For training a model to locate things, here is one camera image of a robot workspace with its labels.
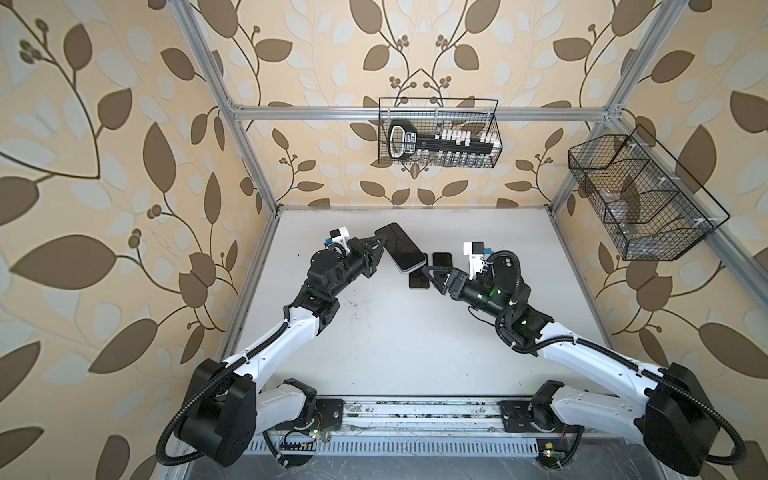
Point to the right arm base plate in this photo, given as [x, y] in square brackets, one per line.
[517, 418]

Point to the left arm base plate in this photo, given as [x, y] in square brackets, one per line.
[322, 414]

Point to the phone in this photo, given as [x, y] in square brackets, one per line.
[418, 280]
[442, 259]
[403, 251]

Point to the back wire basket black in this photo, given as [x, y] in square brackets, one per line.
[474, 114]

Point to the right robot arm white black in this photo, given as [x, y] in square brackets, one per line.
[663, 408]

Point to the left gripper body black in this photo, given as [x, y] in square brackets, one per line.
[350, 265]

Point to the wire basket black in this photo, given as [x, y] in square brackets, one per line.
[474, 114]
[652, 205]

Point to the right wire basket black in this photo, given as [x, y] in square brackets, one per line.
[652, 205]

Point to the black phone case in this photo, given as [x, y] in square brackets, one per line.
[511, 268]

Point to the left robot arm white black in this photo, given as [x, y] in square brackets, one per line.
[248, 371]

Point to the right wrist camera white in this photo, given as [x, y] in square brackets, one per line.
[476, 253]

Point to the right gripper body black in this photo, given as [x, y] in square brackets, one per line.
[473, 293]

